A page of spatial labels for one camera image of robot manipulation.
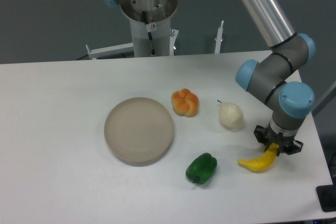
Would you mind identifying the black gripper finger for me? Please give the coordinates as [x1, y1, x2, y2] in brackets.
[254, 125, 271, 151]
[277, 140, 303, 156]

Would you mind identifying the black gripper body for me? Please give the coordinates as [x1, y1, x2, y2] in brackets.
[265, 128, 295, 148]

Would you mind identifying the yellow banana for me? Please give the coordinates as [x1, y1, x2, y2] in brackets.
[237, 143, 279, 172]

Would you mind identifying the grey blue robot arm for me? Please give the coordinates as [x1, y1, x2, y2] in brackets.
[103, 0, 316, 155]

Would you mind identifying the white pear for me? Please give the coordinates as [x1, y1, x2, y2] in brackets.
[217, 100, 244, 130]

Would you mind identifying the black device at table edge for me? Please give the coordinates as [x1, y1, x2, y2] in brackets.
[316, 185, 335, 212]

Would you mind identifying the green bell pepper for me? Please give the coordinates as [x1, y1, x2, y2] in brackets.
[185, 153, 217, 185]

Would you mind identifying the orange bread roll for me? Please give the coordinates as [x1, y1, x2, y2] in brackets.
[171, 88, 199, 118]

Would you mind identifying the beige round plate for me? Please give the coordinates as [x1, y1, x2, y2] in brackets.
[104, 97, 174, 166]

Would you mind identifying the grey diagonal frame bar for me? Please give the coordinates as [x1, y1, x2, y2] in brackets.
[312, 81, 336, 116]

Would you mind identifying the white upright metal bracket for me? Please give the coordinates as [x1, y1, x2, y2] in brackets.
[214, 20, 224, 54]

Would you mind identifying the white metal frame bracket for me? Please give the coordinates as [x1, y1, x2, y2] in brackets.
[86, 42, 133, 59]

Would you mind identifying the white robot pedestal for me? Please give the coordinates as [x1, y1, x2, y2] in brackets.
[121, 0, 178, 58]

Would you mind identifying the black cable on pedestal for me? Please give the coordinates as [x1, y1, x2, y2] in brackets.
[142, 10, 156, 57]

